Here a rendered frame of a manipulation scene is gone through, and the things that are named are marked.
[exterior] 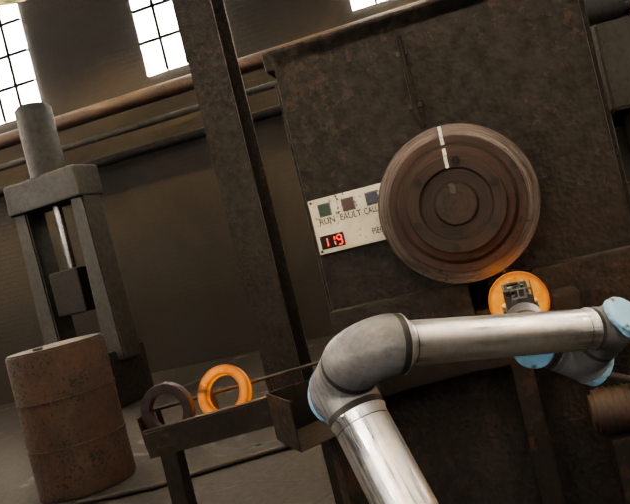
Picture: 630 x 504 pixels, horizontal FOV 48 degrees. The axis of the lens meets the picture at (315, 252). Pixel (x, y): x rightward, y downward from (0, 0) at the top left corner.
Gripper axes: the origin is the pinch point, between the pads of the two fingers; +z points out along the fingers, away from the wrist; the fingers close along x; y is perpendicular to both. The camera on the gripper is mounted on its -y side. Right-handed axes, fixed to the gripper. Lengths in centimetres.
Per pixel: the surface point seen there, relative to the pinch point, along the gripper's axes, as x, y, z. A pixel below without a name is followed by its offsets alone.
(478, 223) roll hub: 5.8, 16.2, 16.5
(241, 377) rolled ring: 91, -19, 20
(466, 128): 3, 41, 31
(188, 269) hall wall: 368, -149, 611
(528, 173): -10.8, 24.3, 26.6
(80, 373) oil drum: 247, -65, 159
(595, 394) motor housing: -14.2, -32.1, -3.0
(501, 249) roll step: 1.2, 6.0, 19.4
